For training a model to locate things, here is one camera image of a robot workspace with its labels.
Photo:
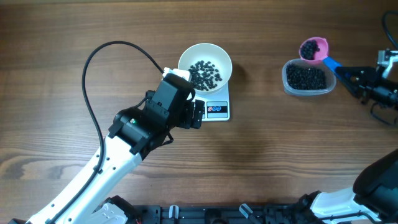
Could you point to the white bowl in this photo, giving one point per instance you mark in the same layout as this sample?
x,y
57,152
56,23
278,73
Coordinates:
x,y
208,53

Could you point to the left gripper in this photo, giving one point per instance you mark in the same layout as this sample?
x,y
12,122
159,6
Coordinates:
x,y
188,120

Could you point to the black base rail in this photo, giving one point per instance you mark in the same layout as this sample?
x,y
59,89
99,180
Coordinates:
x,y
266,214

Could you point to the pink scoop blue handle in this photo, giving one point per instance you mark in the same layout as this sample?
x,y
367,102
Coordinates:
x,y
321,51

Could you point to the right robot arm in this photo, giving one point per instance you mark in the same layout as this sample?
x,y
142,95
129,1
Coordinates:
x,y
373,195

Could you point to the black beans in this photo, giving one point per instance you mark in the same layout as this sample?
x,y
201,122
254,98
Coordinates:
x,y
206,77

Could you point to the clear plastic container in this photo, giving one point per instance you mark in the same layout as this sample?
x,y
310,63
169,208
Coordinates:
x,y
302,79

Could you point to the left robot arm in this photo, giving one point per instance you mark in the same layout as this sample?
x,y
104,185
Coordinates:
x,y
133,134

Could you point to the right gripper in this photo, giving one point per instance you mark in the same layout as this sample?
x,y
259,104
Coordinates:
x,y
367,78

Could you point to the white digital kitchen scale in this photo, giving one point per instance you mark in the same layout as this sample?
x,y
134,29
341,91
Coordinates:
x,y
217,106

